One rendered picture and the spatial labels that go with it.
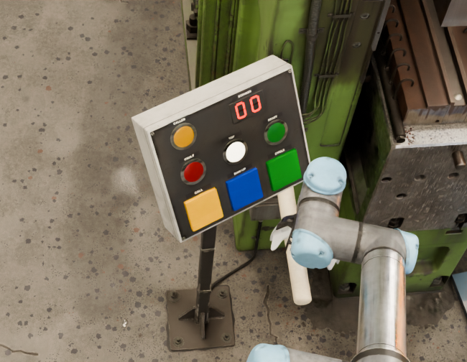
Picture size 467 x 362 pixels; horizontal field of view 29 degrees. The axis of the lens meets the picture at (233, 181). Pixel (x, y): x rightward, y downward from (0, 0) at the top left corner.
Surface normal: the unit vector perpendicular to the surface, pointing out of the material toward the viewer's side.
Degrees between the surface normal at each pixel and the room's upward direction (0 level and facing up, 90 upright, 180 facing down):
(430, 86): 0
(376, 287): 35
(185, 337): 0
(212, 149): 60
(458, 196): 90
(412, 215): 90
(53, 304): 0
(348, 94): 90
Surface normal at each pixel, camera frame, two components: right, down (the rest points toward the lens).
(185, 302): 0.07, -0.51
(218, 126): 0.48, 0.40
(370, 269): -0.59, -0.73
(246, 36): -0.01, 0.86
